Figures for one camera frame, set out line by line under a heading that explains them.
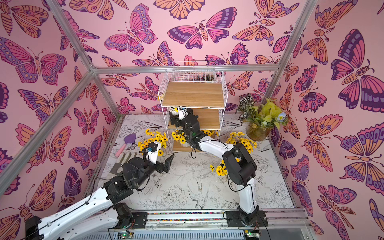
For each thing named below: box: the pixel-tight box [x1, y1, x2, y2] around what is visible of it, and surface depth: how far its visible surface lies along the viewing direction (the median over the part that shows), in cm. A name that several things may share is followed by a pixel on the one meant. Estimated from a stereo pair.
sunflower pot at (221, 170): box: [210, 159, 228, 176], surface depth 77 cm
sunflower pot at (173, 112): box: [168, 107, 179, 118], surface depth 82 cm
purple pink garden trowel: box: [115, 133, 136, 158], surface depth 105 cm
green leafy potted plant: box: [236, 93, 289, 141], surface depth 94 cm
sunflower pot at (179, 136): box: [171, 129, 188, 144], surface depth 92 cm
